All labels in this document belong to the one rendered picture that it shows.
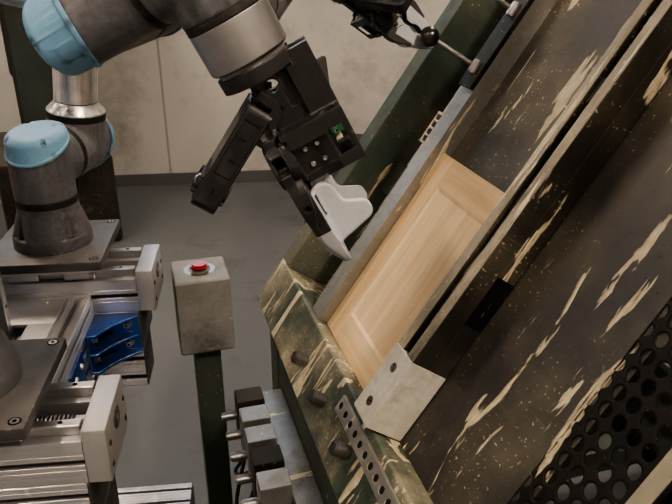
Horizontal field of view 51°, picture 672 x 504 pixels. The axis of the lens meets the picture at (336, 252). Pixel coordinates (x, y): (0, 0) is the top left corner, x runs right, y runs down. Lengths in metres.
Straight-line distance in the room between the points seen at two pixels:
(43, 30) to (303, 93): 0.22
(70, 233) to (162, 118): 3.53
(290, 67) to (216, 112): 4.30
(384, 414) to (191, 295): 0.60
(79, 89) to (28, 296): 0.42
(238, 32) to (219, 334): 1.07
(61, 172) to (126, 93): 3.54
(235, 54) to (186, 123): 4.36
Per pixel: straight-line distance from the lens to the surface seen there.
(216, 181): 0.66
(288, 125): 0.64
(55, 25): 0.65
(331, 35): 4.85
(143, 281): 1.46
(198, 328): 1.58
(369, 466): 1.09
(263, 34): 0.61
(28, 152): 1.42
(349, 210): 0.67
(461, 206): 1.23
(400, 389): 1.08
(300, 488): 1.27
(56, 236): 1.45
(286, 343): 1.46
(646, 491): 0.76
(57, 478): 1.09
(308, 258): 1.62
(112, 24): 0.63
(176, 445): 2.57
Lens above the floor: 1.61
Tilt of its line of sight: 24 degrees down
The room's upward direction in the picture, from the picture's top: straight up
